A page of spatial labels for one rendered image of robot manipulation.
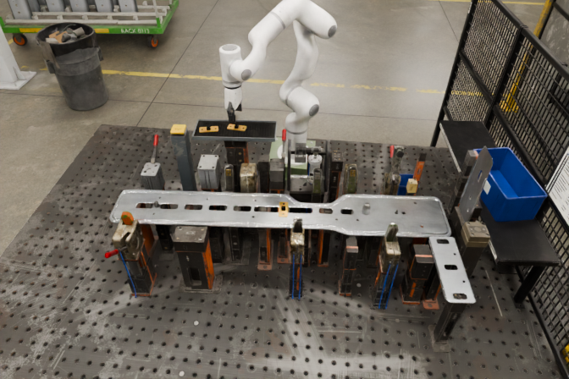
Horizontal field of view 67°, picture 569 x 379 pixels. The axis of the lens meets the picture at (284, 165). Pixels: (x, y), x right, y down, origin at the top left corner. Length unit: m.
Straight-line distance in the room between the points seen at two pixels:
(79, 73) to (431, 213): 3.41
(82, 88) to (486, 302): 3.73
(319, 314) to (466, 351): 0.57
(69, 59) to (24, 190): 1.22
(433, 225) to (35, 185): 3.01
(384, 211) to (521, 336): 0.71
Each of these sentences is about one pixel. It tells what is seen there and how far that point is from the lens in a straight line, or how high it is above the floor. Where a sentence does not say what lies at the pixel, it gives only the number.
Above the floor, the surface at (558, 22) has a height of 0.97.
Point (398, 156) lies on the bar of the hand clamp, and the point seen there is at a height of 1.20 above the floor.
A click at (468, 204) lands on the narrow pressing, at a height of 1.08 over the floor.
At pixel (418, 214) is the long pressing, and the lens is 1.85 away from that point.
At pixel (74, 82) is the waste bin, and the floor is 0.32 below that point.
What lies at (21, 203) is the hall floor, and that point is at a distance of 3.76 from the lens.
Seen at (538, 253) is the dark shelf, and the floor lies 1.03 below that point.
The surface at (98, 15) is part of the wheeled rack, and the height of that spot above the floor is 0.28.
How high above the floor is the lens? 2.29
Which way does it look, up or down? 40 degrees down
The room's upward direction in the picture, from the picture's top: straight up
